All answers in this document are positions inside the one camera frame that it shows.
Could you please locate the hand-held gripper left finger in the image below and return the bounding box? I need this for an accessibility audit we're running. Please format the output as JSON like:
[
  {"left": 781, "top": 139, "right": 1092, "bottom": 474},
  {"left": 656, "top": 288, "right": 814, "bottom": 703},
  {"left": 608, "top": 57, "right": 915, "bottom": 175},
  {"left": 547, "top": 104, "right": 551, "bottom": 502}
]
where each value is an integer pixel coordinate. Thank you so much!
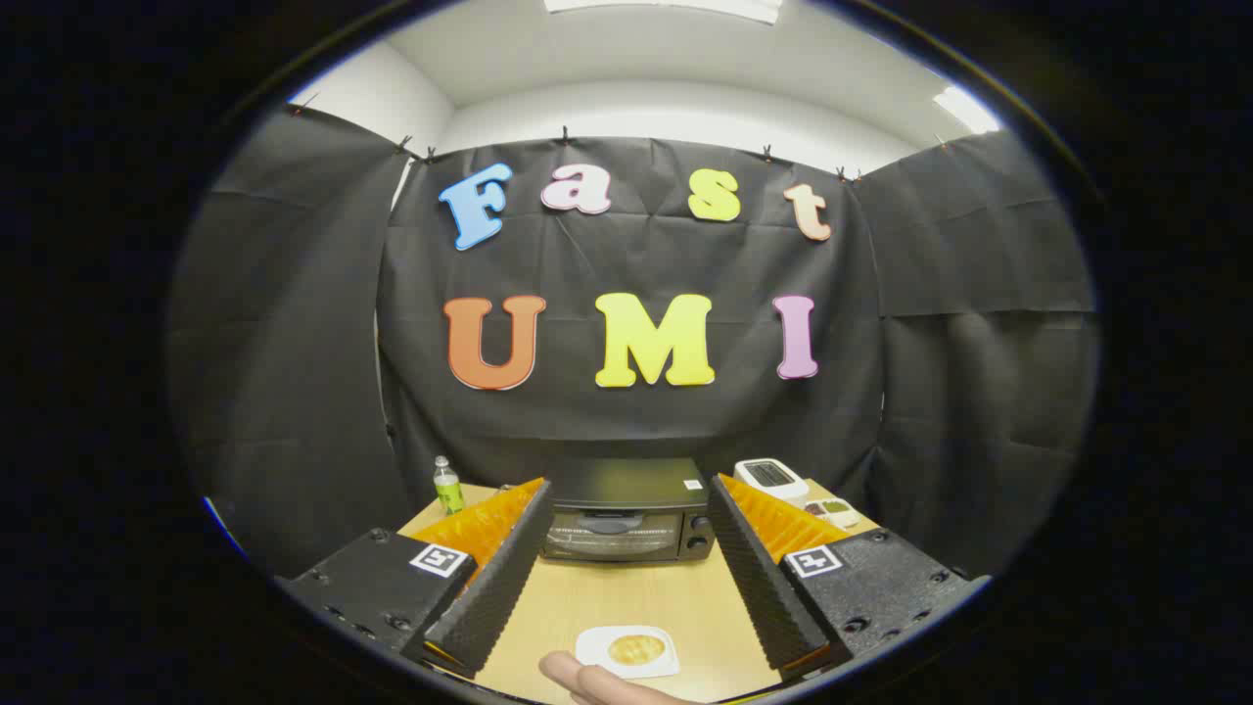
[{"left": 277, "top": 478, "right": 554, "bottom": 679}]

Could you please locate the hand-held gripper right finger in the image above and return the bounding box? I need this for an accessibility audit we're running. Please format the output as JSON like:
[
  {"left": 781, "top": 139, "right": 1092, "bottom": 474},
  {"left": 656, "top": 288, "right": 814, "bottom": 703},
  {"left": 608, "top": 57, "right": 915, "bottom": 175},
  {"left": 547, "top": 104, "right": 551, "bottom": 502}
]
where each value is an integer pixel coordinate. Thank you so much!
[{"left": 707, "top": 474, "right": 990, "bottom": 683}]

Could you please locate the golden bread bun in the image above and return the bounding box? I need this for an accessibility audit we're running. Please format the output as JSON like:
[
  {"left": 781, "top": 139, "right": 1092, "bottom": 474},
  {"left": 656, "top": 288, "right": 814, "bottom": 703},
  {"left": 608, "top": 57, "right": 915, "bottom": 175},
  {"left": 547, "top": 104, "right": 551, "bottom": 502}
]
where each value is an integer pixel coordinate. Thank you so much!
[{"left": 608, "top": 634, "right": 668, "bottom": 668}]

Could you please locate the black toaster oven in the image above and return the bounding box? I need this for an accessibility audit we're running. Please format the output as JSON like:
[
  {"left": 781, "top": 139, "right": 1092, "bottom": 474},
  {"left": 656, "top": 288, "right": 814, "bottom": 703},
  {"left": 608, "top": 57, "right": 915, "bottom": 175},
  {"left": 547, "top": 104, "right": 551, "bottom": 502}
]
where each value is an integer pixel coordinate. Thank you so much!
[{"left": 540, "top": 457, "right": 718, "bottom": 564}]

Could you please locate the white bread toaster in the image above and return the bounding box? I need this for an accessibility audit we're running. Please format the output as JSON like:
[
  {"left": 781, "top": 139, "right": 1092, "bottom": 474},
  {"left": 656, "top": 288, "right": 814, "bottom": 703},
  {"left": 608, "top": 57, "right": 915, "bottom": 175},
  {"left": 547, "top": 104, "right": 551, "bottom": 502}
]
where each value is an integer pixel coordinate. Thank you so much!
[{"left": 733, "top": 458, "right": 812, "bottom": 502}]

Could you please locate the small white divided dish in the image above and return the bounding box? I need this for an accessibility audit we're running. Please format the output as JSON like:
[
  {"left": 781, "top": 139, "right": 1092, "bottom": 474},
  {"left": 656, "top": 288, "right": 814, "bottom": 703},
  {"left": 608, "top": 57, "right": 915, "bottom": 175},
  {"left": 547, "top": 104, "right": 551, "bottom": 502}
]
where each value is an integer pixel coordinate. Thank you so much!
[{"left": 803, "top": 497, "right": 862, "bottom": 531}]

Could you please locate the green drink bottle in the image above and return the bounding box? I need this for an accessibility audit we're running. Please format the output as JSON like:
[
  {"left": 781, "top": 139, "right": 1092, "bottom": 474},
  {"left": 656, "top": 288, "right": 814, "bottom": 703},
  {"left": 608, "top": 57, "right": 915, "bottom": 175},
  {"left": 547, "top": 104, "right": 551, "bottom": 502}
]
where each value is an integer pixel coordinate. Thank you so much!
[{"left": 433, "top": 455, "right": 467, "bottom": 517}]

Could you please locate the white square plate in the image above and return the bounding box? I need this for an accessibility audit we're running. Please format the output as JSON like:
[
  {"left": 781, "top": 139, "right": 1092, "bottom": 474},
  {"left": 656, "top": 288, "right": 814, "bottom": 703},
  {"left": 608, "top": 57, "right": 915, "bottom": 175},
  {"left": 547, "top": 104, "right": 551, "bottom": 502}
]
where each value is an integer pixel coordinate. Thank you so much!
[{"left": 575, "top": 625, "right": 681, "bottom": 680}]

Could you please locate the small ceiling light panel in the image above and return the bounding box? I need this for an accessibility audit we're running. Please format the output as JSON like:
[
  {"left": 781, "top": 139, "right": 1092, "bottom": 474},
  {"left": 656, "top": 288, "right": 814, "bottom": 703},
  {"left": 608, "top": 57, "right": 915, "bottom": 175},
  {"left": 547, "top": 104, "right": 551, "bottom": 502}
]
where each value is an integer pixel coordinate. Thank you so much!
[{"left": 933, "top": 86, "right": 1001, "bottom": 135}]

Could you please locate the long ceiling light panel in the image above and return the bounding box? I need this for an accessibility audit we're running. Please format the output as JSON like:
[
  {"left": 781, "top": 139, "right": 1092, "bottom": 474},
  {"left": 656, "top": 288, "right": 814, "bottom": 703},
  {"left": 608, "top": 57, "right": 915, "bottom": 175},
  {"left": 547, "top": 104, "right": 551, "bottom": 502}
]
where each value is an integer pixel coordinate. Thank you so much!
[{"left": 543, "top": 0, "right": 784, "bottom": 25}]

